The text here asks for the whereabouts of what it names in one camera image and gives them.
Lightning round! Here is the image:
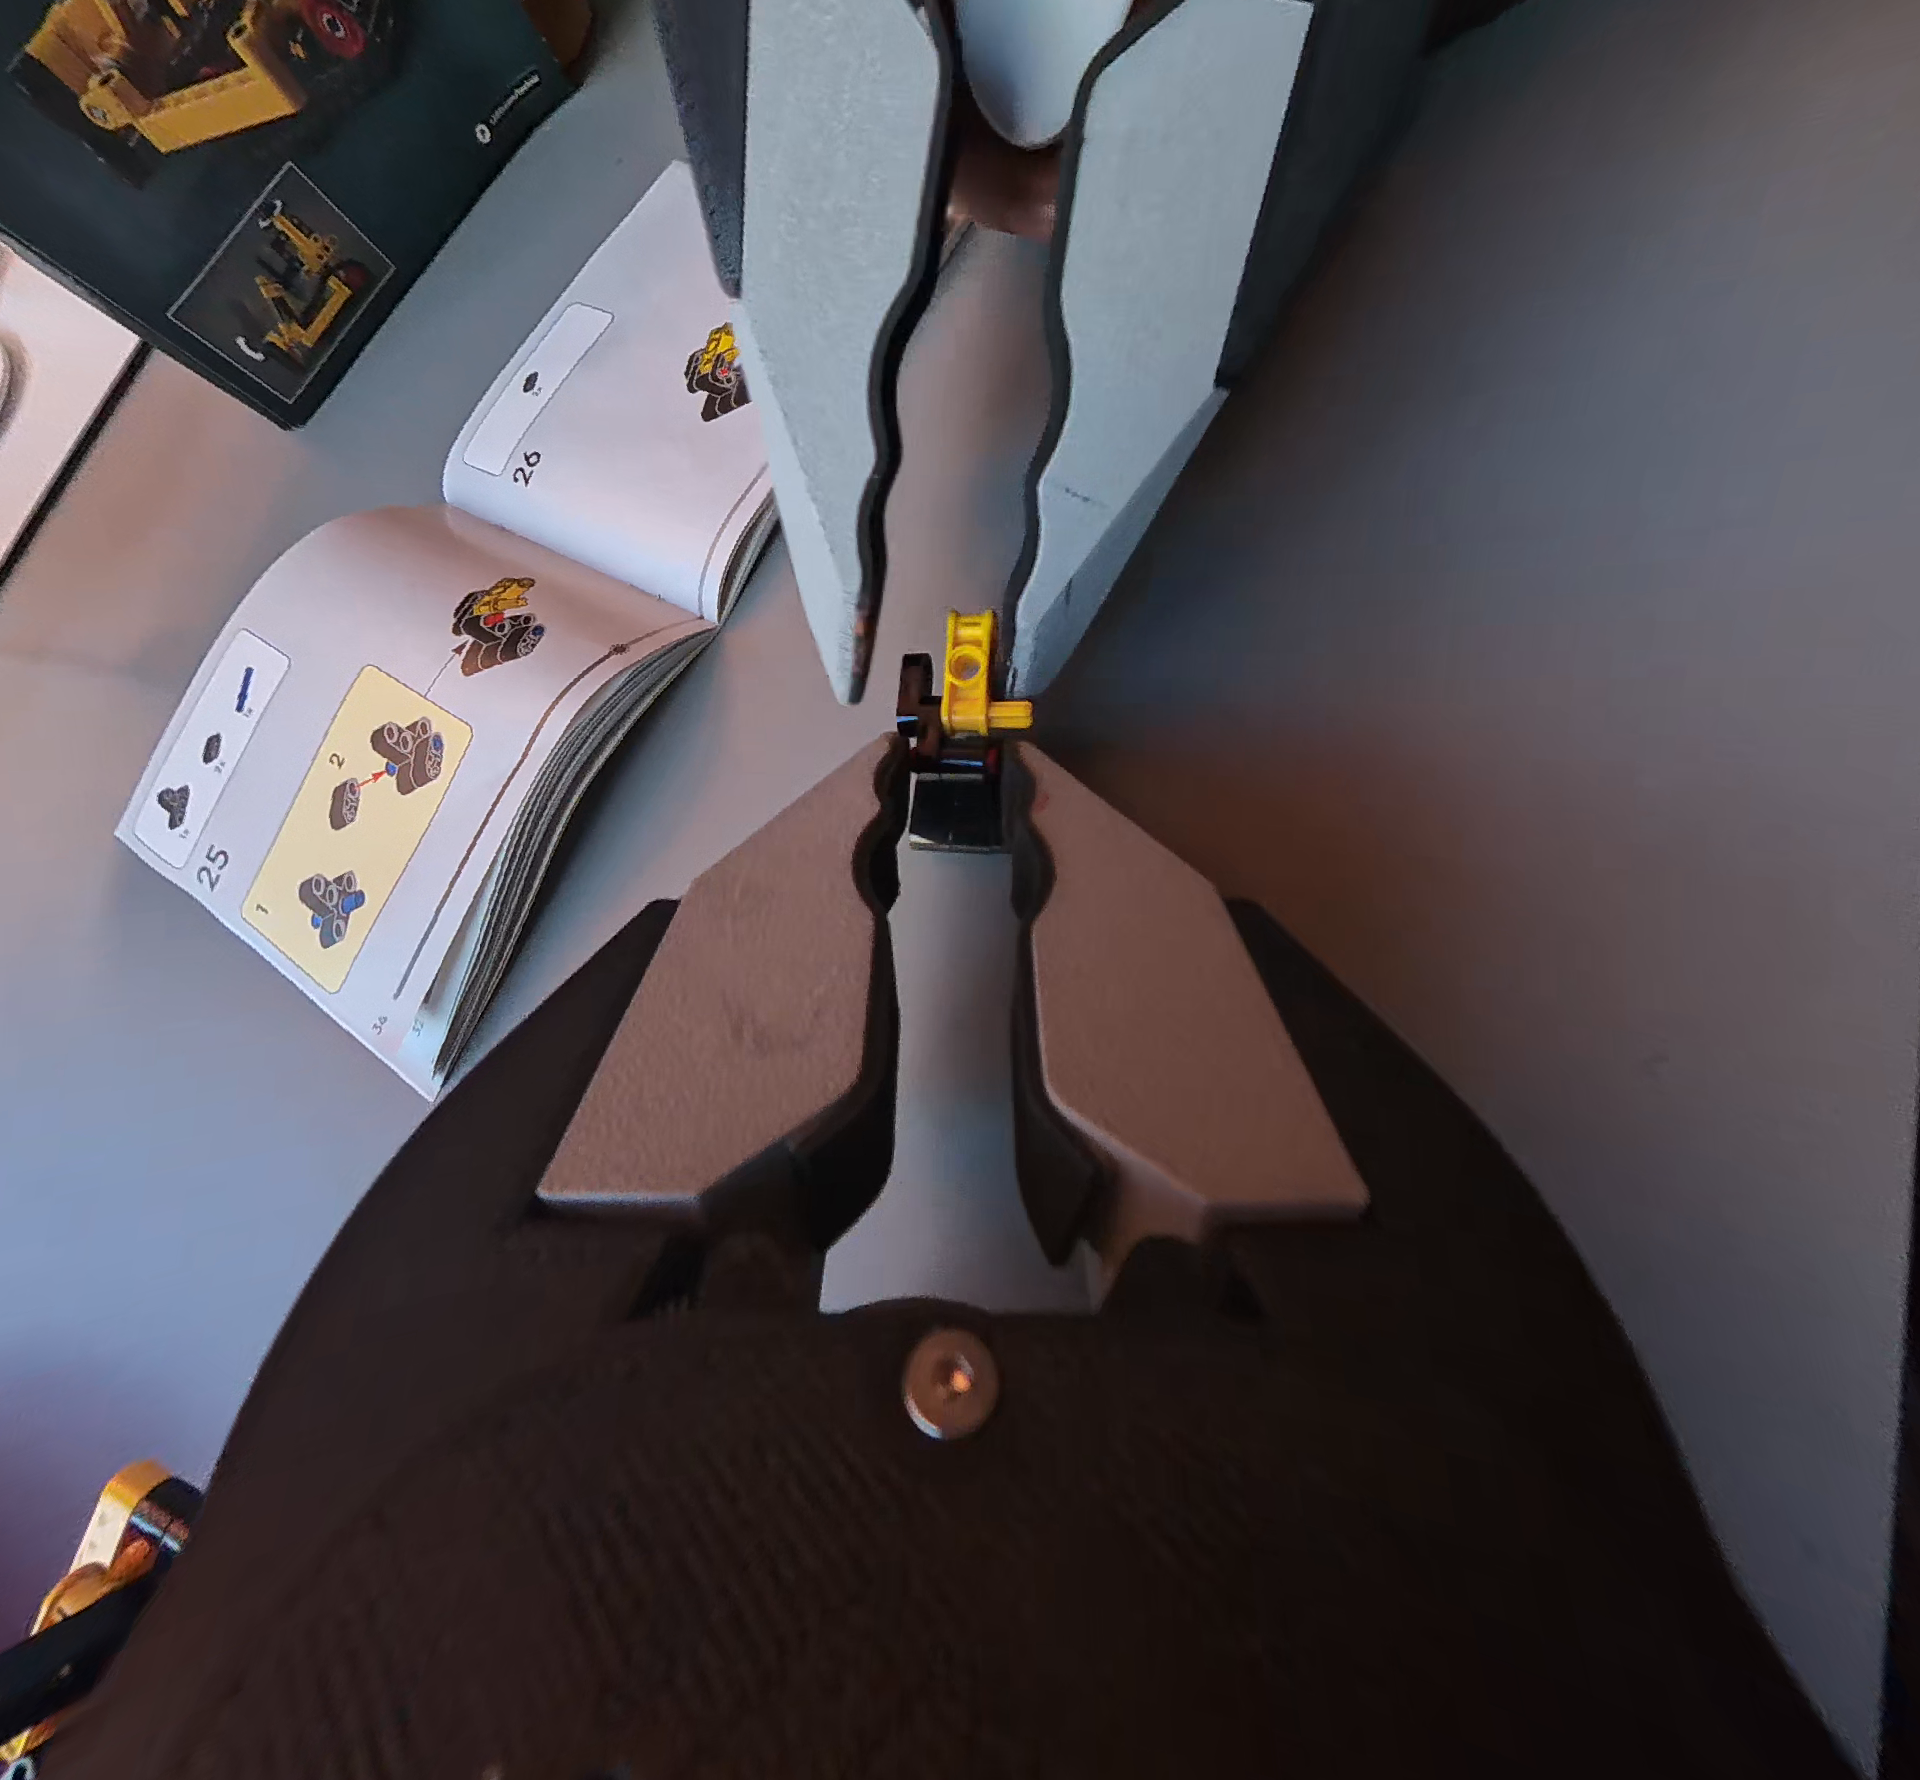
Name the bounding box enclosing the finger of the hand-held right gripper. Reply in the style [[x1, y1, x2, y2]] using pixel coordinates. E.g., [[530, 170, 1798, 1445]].
[[746, 0, 954, 706], [1005, 0, 1322, 697]]

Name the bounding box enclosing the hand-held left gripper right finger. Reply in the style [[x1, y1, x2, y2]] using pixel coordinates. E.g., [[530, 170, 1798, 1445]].
[[1005, 742, 1372, 1300]]

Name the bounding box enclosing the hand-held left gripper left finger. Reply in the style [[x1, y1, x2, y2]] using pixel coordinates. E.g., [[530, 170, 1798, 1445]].
[[536, 733, 903, 1218]]

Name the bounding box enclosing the small black yellow lego assembly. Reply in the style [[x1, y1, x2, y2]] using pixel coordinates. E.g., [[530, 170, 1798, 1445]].
[[899, 609, 1036, 856]]

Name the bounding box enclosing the dark lego set box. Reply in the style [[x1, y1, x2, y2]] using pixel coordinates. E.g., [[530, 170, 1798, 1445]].
[[0, 0, 620, 430]]

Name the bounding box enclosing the lego instruction booklet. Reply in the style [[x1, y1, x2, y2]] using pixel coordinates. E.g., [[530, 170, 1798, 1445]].
[[113, 161, 787, 1099]]

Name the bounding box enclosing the yellow black lego model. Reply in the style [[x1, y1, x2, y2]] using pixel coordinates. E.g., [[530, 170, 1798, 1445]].
[[0, 1455, 205, 1780]]

